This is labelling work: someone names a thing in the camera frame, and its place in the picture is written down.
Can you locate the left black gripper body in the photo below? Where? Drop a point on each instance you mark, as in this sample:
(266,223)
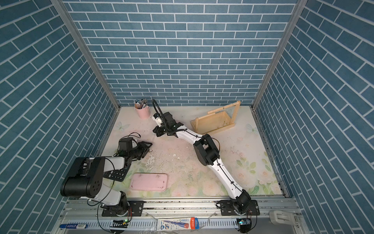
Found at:
(136,152)

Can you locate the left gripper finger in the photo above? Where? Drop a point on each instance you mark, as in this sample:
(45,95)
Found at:
(142,153)
(144,145)

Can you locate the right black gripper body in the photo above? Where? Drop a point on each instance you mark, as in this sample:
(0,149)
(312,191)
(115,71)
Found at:
(163,131)

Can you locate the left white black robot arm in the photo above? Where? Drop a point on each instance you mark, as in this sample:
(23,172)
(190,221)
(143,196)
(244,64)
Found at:
(94,178)

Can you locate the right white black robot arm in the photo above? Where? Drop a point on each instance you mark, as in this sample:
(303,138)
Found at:
(207,153)

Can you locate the wooden jewelry display stand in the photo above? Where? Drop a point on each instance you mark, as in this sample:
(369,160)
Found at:
(216,120)

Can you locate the pink pen holder cup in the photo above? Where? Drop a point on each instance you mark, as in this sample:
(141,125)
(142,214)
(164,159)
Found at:
(143,113)

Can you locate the black calculator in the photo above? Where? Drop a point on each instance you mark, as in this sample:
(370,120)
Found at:
(117,175)

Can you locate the pink plastic tray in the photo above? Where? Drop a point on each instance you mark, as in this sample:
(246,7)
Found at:
(149,182)

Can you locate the pens in cup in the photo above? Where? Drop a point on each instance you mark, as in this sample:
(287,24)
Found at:
(140,104)

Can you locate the blue marker pen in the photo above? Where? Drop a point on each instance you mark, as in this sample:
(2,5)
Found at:
(73,226)

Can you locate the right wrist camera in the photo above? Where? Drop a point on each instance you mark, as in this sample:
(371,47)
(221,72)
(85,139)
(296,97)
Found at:
(157,119)

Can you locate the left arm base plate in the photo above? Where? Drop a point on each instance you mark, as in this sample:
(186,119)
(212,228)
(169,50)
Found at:
(129,208)

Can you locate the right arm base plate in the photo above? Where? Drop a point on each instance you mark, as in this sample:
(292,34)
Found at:
(231,207)

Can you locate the white plastic bracket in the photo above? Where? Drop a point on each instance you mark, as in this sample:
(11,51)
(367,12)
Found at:
(278,217)

